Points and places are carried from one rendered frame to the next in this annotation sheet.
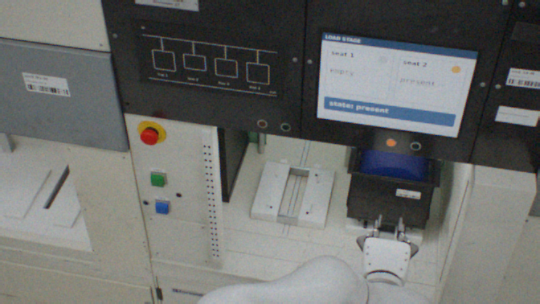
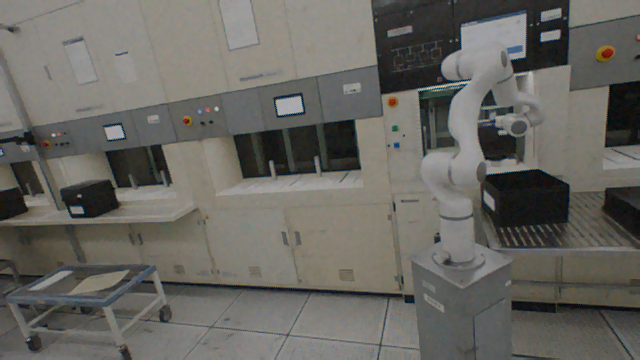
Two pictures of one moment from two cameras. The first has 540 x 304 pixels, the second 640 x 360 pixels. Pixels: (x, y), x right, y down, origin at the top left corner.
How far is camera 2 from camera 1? 1.32 m
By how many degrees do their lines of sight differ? 31
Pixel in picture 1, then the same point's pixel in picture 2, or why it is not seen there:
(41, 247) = (340, 191)
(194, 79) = (410, 65)
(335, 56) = (467, 33)
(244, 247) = not seen: hidden behind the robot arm
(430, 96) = (509, 39)
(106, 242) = (370, 177)
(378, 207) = (490, 145)
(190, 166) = (408, 116)
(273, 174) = not seen: hidden behind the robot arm
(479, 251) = (551, 112)
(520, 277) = (575, 135)
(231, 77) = (425, 59)
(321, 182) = not seen: hidden behind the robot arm
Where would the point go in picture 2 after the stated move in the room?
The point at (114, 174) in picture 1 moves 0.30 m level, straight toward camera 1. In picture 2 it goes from (376, 131) to (397, 136)
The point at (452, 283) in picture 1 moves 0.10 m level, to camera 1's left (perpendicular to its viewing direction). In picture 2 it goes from (542, 140) to (520, 142)
